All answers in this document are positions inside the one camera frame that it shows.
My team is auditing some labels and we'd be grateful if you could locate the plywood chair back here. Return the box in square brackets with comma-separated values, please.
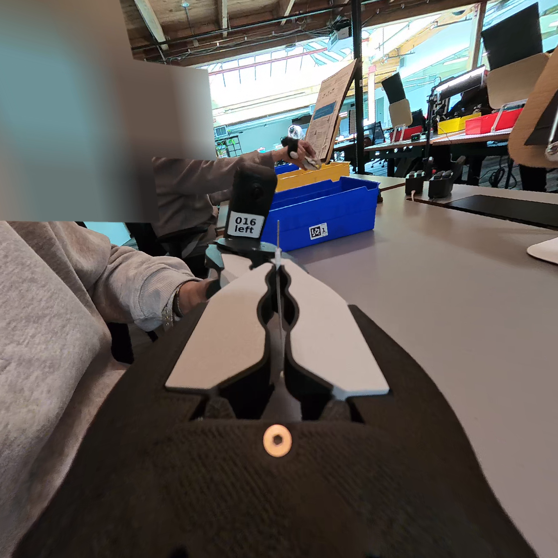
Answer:
[486, 52, 551, 110]
[507, 57, 558, 169]

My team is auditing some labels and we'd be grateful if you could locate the long wooden desk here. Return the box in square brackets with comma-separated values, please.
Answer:
[363, 126, 524, 176]

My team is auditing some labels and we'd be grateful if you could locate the ceiling projector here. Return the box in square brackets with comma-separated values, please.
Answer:
[326, 17, 352, 49]

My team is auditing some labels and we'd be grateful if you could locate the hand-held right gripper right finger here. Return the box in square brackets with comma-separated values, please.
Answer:
[279, 264, 390, 401]

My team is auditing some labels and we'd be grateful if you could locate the black office chair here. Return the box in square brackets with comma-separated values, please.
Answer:
[124, 221, 210, 280]

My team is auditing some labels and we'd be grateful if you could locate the brown cardboard sheet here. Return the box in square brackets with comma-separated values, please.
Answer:
[307, 58, 361, 163]

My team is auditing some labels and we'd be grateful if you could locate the beaded bracelet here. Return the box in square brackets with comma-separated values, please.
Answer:
[162, 282, 185, 330]

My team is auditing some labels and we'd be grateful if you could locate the white round base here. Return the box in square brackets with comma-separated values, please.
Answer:
[526, 237, 558, 265]

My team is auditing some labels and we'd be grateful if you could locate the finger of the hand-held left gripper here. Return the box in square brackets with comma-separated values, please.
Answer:
[220, 254, 254, 288]

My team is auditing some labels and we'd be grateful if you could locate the person's left hand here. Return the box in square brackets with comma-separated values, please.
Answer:
[180, 278, 221, 315]

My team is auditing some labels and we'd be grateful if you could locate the large red plastic bin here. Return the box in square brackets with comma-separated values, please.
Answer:
[465, 108, 524, 135]

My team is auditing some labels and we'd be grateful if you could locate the person's left forearm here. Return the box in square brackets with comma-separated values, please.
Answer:
[98, 242, 201, 333]

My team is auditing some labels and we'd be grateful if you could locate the black metal pole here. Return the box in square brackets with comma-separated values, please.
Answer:
[350, 0, 368, 175]

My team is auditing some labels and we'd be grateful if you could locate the large black charger block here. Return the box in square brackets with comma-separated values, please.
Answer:
[428, 156, 467, 200]

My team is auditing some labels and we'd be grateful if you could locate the thin white plastic stick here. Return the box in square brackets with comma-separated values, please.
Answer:
[275, 219, 284, 347]

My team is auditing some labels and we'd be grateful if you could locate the small red plastic bin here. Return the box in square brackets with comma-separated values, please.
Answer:
[389, 125, 424, 143]

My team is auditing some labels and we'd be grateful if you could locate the blue plastic bin with label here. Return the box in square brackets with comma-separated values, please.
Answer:
[261, 176, 381, 252]

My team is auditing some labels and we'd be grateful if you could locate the desk light bar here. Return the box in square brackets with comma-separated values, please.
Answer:
[429, 65, 487, 96]

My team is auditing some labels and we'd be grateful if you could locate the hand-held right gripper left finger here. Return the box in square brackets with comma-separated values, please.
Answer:
[165, 262, 280, 391]

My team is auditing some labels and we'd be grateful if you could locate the small yellow plastic bin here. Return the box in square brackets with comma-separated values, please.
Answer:
[437, 112, 482, 135]

